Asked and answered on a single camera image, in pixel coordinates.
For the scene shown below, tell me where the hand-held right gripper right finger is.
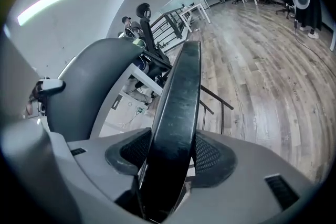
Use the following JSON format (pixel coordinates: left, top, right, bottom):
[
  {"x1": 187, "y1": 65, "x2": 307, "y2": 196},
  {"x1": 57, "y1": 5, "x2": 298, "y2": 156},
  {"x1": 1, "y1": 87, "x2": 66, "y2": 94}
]
[{"x1": 162, "y1": 131, "x2": 316, "y2": 224}]

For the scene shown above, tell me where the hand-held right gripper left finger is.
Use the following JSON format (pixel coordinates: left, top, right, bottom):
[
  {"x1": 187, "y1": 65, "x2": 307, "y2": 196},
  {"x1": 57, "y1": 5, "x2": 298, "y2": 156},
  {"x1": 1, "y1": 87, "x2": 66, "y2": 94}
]
[{"x1": 49, "y1": 128, "x2": 152, "y2": 224}]

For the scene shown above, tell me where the black metal railing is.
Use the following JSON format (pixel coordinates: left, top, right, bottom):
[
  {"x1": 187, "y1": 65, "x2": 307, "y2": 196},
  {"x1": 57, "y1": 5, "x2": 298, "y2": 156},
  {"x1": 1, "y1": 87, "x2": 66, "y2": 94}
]
[{"x1": 149, "y1": 6, "x2": 194, "y2": 48}]

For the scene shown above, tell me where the black folding chair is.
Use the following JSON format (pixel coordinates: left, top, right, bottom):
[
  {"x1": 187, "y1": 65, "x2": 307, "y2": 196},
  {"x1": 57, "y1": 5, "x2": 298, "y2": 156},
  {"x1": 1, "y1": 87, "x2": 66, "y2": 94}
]
[{"x1": 136, "y1": 40, "x2": 235, "y2": 223}]

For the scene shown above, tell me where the black cable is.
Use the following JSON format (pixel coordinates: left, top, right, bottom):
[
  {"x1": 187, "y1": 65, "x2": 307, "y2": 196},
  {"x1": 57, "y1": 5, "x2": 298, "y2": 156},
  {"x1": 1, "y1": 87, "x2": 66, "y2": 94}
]
[{"x1": 293, "y1": 18, "x2": 336, "y2": 61}]

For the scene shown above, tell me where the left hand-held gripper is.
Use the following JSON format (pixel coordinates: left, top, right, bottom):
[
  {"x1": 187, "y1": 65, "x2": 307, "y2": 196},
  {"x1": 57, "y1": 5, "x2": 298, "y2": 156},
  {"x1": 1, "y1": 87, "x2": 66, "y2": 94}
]
[{"x1": 35, "y1": 37, "x2": 144, "y2": 143}]

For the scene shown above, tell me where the long ceiling light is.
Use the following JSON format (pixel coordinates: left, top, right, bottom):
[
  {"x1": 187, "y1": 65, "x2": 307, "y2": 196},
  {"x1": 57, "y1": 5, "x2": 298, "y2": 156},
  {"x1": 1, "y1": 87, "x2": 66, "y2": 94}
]
[{"x1": 17, "y1": 0, "x2": 77, "y2": 26}]

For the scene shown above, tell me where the black backpack green trim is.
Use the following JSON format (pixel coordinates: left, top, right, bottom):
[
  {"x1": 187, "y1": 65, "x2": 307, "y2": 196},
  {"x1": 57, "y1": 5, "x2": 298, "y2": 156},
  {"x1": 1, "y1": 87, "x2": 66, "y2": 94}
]
[{"x1": 124, "y1": 28, "x2": 146, "y2": 48}]

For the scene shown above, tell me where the wooden-top white table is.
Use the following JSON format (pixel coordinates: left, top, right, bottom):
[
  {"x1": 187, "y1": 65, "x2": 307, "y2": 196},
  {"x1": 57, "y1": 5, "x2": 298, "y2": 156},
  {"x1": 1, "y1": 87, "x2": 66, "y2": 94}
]
[{"x1": 180, "y1": 3, "x2": 212, "y2": 34}]

